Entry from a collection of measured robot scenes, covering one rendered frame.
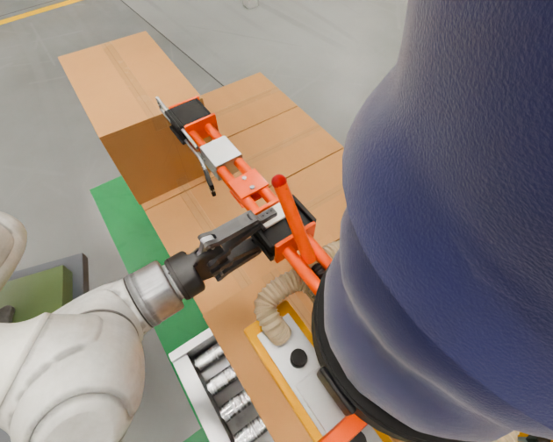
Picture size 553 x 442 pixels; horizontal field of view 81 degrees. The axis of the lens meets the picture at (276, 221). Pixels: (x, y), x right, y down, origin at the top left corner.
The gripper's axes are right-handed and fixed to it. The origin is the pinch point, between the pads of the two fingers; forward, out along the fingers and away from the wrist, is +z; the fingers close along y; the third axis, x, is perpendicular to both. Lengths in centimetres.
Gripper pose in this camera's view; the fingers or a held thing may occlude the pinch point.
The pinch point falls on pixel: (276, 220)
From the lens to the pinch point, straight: 58.7
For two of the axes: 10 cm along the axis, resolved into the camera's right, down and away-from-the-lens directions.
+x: 5.8, 6.8, -4.5
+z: 8.2, -4.8, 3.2
